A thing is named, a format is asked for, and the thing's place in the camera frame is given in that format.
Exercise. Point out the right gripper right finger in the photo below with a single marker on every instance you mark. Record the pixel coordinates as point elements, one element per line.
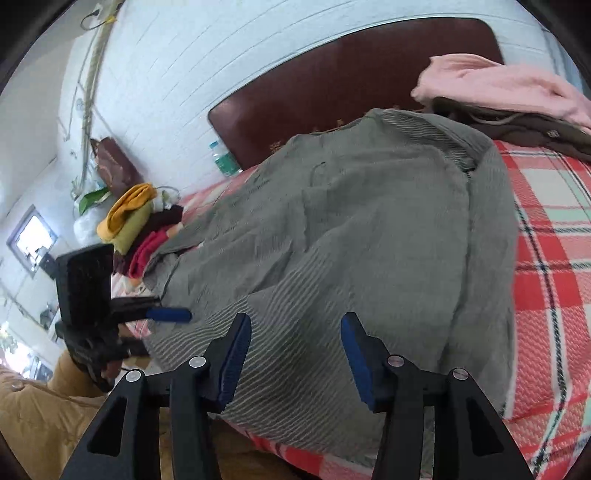
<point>471,439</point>

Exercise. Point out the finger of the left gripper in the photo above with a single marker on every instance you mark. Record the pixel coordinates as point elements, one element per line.
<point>169,315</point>

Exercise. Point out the grey striped shirt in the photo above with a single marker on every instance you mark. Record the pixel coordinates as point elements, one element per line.
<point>405,219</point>

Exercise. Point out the left forearm tan sleeve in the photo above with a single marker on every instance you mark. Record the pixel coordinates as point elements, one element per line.
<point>42,423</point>

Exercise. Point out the green label water bottle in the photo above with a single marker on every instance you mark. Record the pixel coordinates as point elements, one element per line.
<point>224,160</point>

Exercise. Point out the dark brown wooden headboard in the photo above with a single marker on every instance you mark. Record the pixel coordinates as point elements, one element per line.
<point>340,81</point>

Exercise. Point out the brown bag by wall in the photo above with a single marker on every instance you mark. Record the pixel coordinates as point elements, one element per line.
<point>114,167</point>

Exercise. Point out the red plaid bed sheet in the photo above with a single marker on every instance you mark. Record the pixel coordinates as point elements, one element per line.
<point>547,405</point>

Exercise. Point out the person's left hand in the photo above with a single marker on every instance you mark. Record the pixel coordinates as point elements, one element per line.
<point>112,370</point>

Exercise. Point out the wall window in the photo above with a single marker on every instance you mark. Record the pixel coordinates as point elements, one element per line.
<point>31,239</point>

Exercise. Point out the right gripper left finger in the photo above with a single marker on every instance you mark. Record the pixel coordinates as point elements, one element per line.
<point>122,441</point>

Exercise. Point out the dark brown hoodie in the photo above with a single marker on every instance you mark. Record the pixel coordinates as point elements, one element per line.
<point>517,128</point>

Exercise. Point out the pink sweater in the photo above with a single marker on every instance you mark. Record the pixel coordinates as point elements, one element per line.
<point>475,80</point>

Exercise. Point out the white wall pipe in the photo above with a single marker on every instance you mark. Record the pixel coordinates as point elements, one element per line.
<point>79,86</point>

